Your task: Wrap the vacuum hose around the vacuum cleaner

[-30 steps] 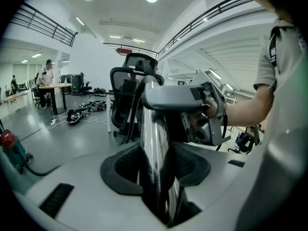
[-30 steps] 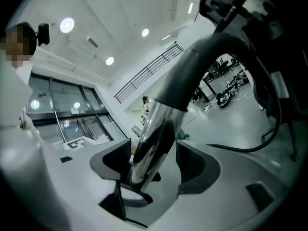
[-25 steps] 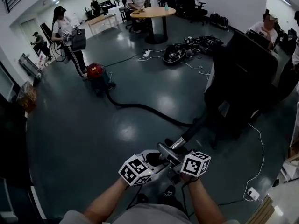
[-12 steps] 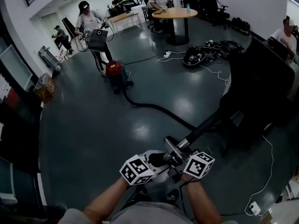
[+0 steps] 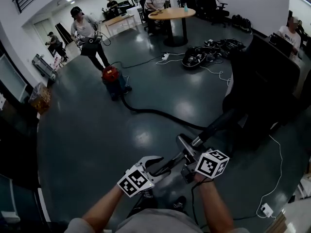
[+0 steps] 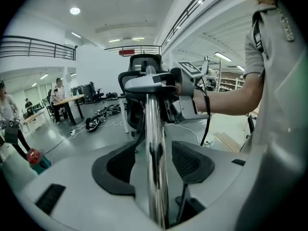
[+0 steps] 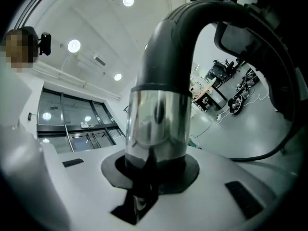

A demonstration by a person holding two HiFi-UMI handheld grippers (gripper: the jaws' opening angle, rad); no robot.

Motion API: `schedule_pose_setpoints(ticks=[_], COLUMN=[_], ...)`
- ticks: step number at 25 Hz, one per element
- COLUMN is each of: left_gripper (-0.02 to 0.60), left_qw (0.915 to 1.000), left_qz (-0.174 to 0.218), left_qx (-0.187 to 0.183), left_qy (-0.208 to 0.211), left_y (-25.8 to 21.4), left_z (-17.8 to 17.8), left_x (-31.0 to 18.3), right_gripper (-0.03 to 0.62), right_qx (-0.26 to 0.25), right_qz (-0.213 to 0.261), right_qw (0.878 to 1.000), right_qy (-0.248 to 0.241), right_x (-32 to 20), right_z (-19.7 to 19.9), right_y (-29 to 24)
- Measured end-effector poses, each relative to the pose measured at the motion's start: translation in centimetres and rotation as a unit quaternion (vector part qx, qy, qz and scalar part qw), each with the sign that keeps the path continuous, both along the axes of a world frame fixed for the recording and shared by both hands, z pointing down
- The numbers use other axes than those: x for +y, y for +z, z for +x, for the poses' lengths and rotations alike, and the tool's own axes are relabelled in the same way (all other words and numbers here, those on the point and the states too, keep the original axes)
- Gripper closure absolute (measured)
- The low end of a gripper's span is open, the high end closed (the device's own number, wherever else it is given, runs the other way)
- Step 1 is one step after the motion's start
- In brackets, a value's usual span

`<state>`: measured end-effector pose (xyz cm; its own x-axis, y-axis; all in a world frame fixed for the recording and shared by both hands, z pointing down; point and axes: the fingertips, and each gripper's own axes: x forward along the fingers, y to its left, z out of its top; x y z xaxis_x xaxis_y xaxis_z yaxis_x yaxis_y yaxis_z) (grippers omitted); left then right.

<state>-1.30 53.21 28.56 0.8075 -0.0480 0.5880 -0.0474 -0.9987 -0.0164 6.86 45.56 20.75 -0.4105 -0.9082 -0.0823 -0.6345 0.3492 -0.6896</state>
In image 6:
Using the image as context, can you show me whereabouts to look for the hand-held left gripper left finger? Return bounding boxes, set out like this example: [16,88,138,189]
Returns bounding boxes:
[14,141,152,231]

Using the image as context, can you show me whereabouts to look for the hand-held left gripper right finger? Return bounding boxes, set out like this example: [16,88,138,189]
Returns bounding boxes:
[167,140,248,227]

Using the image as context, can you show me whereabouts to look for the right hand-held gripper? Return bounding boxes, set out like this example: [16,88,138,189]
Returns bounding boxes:
[124,60,210,124]

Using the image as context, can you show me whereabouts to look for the chrome metal tube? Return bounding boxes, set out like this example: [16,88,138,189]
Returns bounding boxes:
[143,65,170,230]

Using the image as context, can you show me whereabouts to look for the person's right forearm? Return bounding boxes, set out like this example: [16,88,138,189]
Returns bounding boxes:
[192,78,265,116]

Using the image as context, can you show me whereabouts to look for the red teal vacuum cleaner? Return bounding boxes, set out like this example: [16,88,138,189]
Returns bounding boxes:
[26,147,52,175]

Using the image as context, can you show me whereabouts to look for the person's right hand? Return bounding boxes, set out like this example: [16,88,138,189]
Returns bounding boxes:
[174,80,183,97]

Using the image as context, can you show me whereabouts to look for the black mesh office chair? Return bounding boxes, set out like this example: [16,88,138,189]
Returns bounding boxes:
[117,53,178,137]

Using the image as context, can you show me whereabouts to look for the black mezzanine railing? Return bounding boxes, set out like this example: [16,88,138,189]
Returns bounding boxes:
[103,44,162,55]
[160,0,218,51]
[0,35,77,61]

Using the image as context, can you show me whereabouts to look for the stacked wooden boards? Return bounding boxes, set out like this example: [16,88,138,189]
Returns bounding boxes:
[214,131,243,153]

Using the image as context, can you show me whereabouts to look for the black open equipment case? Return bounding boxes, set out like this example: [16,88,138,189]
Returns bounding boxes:
[95,103,121,116]
[85,116,101,132]

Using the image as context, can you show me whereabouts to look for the black armrest office chair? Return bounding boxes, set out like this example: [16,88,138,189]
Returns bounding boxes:
[89,81,104,103]

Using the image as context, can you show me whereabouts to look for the black equipment crates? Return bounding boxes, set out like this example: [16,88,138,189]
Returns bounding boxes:
[70,84,96,104]

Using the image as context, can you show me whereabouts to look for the round wooden table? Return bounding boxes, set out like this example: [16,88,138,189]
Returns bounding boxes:
[52,94,85,126]

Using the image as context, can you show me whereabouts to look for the white shelving rack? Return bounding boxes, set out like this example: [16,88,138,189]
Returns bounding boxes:
[204,55,246,92]

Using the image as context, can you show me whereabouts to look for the wooden rectangular table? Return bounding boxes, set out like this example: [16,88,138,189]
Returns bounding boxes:
[23,109,46,132]

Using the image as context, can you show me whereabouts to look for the person's grey shirt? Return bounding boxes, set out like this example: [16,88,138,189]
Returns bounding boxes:
[240,1,305,154]

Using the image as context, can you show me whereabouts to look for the white power cable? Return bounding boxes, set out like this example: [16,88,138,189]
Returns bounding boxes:
[95,120,126,128]
[166,123,215,147]

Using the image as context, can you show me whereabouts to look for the black power cable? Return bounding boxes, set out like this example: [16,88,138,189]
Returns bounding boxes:
[45,133,73,154]

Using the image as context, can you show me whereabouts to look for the black shoulder strap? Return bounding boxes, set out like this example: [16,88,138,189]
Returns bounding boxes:
[252,11,268,57]

